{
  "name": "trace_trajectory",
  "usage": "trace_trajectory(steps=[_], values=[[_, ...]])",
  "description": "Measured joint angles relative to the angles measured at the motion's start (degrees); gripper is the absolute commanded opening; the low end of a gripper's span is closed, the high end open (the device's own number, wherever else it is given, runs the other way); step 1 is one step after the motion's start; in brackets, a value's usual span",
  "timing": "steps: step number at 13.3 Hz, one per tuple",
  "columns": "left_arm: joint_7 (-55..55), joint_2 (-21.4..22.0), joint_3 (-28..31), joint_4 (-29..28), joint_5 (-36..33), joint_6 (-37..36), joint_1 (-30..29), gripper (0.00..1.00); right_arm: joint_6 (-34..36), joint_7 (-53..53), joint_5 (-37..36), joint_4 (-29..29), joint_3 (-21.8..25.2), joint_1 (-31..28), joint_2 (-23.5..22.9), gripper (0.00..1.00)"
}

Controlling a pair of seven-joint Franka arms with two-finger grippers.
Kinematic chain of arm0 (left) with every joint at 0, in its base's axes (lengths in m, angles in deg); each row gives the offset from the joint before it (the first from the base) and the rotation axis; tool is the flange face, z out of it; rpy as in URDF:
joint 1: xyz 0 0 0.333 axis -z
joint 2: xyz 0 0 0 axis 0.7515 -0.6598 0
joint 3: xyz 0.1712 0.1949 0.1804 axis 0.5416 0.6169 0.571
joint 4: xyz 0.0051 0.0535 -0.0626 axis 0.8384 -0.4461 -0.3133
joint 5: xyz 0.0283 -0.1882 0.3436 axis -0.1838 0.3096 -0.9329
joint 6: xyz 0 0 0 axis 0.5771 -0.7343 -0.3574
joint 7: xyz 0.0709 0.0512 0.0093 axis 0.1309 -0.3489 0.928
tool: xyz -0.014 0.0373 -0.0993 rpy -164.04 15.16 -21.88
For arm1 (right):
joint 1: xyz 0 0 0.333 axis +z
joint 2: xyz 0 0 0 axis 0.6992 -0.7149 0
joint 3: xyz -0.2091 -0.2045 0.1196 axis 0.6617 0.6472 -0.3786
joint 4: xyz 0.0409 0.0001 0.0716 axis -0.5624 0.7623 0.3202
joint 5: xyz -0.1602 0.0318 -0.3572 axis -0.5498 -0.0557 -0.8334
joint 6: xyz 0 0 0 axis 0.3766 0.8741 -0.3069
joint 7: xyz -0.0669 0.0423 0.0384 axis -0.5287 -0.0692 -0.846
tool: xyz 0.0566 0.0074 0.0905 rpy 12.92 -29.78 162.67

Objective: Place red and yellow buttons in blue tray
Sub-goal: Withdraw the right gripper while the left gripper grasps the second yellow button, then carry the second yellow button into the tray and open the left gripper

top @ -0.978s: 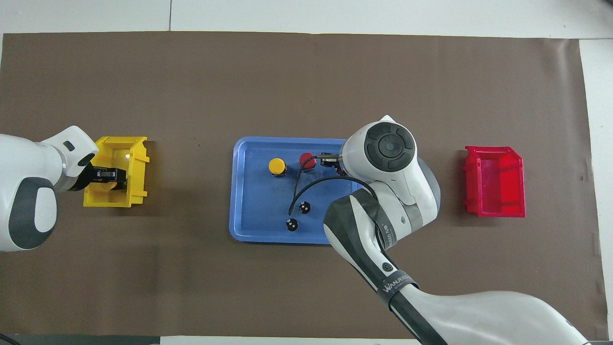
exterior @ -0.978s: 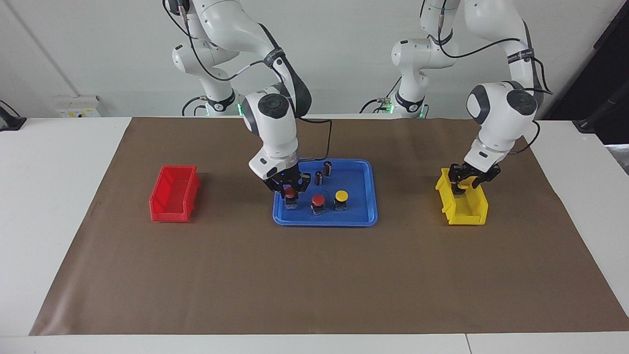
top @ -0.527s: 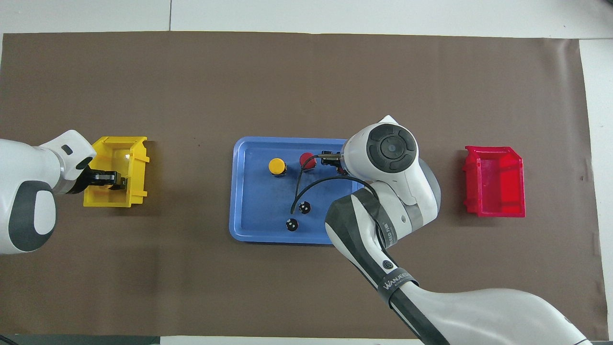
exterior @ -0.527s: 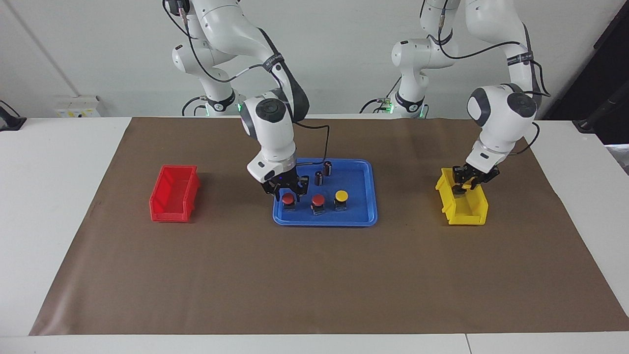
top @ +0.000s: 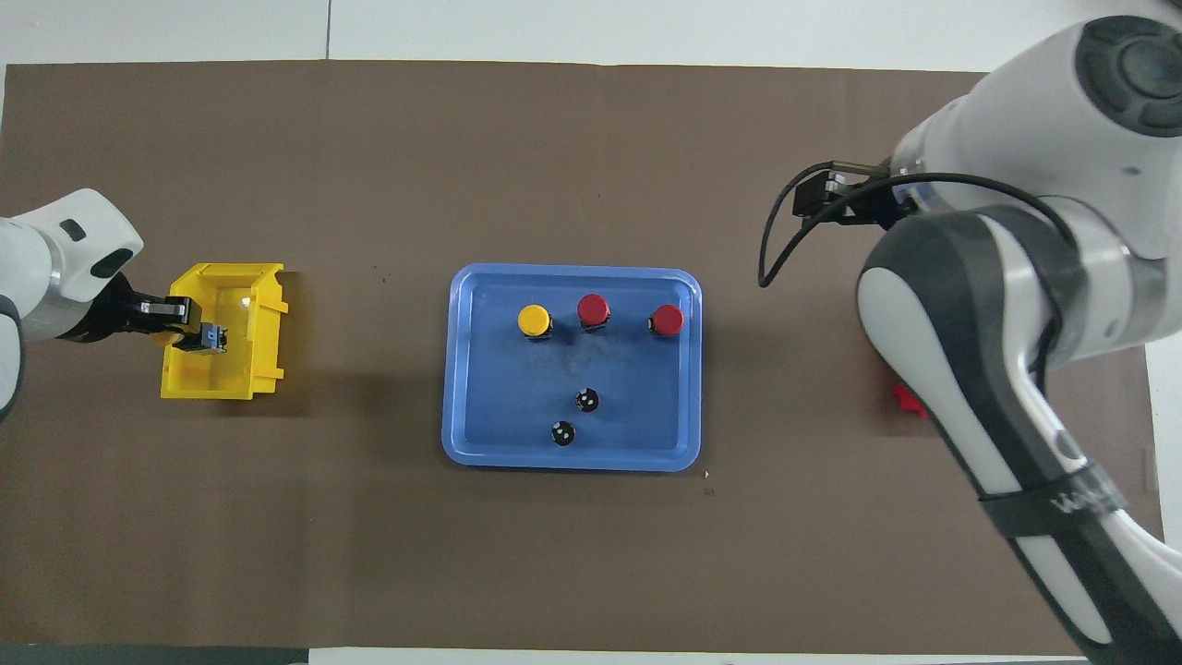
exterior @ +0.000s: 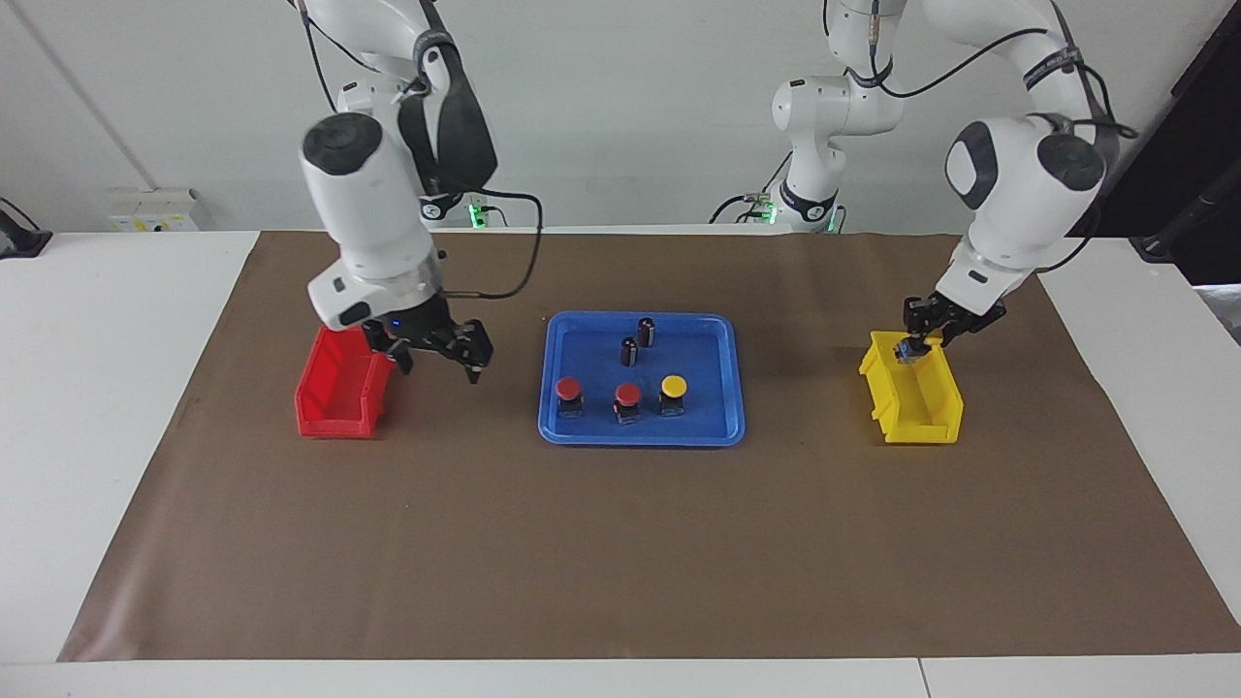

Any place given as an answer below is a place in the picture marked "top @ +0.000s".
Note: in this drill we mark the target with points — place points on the yellow push button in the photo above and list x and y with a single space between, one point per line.
535 320
162 338

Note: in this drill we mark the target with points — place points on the brown table mat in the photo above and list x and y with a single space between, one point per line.
591 139

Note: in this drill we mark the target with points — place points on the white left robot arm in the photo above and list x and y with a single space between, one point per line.
55 268

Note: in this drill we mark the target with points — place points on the red push button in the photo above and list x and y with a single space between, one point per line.
667 320
593 309

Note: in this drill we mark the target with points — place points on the small black cylinder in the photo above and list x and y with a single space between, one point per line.
562 432
587 400

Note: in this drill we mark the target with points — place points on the yellow plastic bin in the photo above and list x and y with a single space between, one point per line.
231 374

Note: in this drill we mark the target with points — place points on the blue plastic tray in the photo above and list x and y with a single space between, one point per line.
517 406

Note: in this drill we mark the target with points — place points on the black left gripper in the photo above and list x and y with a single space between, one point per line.
120 314

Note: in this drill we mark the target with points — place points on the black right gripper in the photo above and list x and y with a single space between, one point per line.
868 199

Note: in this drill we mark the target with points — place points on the red plastic bin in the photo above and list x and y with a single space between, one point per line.
907 399

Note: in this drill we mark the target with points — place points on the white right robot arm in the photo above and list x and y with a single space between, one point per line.
942 323

